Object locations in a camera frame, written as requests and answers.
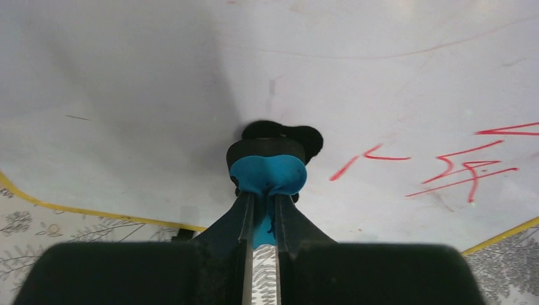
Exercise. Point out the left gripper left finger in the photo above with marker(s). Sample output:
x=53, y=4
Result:
x=225, y=254

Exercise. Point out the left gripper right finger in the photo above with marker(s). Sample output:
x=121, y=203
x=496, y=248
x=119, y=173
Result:
x=291, y=228

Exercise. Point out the blue black whiteboard eraser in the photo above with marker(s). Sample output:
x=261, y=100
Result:
x=271, y=158

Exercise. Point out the white framed whiteboard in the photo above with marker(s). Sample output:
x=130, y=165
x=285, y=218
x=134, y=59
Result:
x=428, y=109

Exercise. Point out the floral table mat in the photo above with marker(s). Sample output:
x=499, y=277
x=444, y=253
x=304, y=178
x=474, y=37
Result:
x=506, y=272

